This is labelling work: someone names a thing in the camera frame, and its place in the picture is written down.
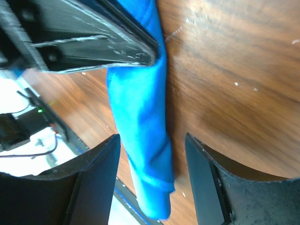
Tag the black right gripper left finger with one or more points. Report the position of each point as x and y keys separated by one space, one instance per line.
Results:
x=77 y=192

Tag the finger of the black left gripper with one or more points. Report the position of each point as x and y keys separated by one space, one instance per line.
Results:
x=76 y=35
x=117 y=10

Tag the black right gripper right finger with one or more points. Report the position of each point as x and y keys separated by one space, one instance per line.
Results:
x=227 y=192

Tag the blue cloth napkin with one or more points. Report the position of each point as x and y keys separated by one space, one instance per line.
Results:
x=137 y=100

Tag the aluminium frame rail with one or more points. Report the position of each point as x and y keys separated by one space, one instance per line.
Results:
x=12 y=101

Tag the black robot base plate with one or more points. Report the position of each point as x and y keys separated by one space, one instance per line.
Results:
x=15 y=131

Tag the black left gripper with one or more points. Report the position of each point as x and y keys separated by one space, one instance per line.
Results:
x=19 y=37

